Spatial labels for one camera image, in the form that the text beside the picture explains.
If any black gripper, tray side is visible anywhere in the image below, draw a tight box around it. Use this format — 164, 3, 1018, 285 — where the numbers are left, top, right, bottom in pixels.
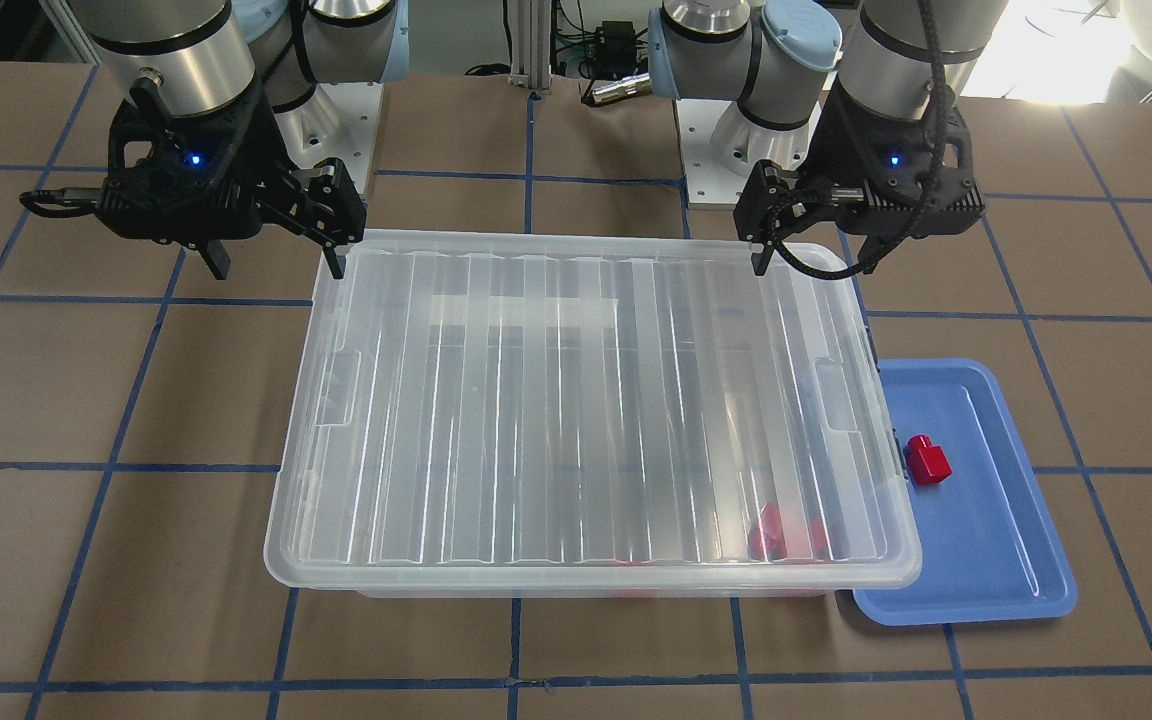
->
733, 85, 986, 276

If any clear plastic box lid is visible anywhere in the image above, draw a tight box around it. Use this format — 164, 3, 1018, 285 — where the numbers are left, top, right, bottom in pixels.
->
264, 229, 923, 593

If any red block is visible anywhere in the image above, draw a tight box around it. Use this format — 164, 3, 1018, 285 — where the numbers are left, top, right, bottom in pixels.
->
748, 503, 790, 562
905, 434, 954, 486
786, 518, 832, 562

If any clear plastic storage box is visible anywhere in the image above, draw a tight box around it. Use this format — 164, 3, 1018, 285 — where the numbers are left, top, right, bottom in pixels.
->
346, 240, 907, 602

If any red block in box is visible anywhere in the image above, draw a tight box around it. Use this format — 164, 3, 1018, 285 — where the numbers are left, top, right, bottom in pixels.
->
748, 503, 790, 562
786, 518, 832, 562

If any black power adapter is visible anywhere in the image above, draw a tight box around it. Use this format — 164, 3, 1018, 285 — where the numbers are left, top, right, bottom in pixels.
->
594, 20, 637, 73

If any blue plastic tray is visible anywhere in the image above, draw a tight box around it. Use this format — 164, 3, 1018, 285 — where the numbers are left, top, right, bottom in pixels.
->
854, 357, 1078, 626

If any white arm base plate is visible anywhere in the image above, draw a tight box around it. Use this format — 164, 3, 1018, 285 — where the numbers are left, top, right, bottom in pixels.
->
275, 83, 385, 197
675, 99, 820, 210

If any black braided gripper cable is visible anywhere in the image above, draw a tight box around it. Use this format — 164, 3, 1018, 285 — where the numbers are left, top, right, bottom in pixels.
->
771, 0, 967, 280

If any aluminium frame post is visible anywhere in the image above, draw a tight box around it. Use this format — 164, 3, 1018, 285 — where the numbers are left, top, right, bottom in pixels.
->
505, 1, 556, 96

